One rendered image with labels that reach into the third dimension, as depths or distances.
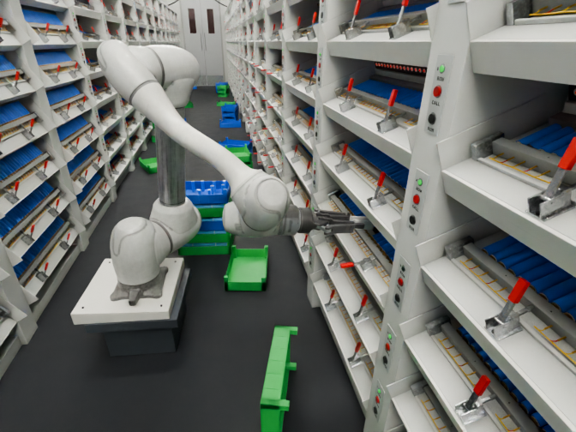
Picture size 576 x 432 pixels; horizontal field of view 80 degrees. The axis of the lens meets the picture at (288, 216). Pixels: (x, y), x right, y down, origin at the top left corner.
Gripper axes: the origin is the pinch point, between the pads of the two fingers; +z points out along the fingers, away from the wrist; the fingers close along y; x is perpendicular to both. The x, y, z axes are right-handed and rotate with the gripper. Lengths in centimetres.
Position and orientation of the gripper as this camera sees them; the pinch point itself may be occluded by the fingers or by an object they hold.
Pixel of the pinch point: (361, 222)
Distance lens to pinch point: 107.2
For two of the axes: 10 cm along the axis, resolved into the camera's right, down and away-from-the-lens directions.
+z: 9.7, 0.4, 2.3
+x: 1.4, -9.0, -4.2
